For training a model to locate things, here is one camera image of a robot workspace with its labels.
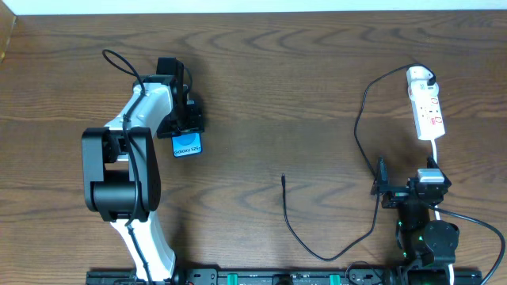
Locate blue screen Galaxy smartphone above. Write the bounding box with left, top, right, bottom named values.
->
left=171, top=133, right=203, bottom=158

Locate black USB charging cable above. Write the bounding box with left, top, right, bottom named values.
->
left=280, top=63, right=437, bottom=262

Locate white power strip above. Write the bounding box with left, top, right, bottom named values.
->
left=406, top=66, right=445, bottom=141

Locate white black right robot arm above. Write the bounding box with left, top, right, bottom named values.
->
left=372, top=157, right=459, bottom=285

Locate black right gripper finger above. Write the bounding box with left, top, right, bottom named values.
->
left=371, top=157, right=389, bottom=195
left=426, top=156, right=443, bottom=174

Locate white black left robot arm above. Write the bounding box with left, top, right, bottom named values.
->
left=82, top=57, right=204, bottom=284

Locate white USB wall charger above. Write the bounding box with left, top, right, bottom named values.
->
left=408, top=79, right=439, bottom=101

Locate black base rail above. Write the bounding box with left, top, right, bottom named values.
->
left=86, top=267, right=483, bottom=285

